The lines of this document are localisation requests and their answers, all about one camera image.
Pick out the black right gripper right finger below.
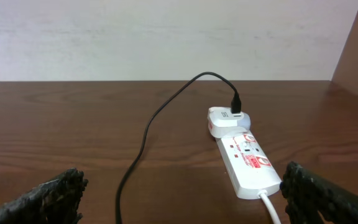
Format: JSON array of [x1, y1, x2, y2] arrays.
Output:
[[280, 161, 358, 224]]

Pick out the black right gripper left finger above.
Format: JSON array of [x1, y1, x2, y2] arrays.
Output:
[[0, 167, 88, 224]]

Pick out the white power strip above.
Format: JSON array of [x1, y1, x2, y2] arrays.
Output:
[[216, 132, 282, 200]]

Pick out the white power strip cord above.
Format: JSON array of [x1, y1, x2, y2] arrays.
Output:
[[257, 189, 282, 224]]

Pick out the white USB wall charger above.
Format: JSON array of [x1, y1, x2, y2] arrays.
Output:
[[207, 107, 251, 139]]

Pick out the black USB charging cable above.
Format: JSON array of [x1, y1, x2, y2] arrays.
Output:
[[114, 72, 242, 224]]

